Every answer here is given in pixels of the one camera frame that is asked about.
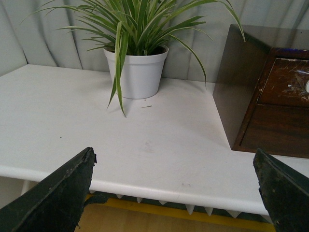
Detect white plastic plant pot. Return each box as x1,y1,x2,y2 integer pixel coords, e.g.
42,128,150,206
103,44,169,99

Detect dark wooden drawer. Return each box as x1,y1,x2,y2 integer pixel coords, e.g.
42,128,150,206
258,58,309,108

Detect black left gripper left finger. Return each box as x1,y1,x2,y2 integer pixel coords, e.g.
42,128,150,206
0,147,97,232

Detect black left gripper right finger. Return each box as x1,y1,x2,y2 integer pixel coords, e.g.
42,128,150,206
253,149,309,232

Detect dark wooden drawer cabinet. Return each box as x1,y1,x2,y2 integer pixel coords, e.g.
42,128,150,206
213,24,309,158

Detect green striped spider plant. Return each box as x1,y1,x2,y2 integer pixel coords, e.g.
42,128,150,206
20,0,246,118

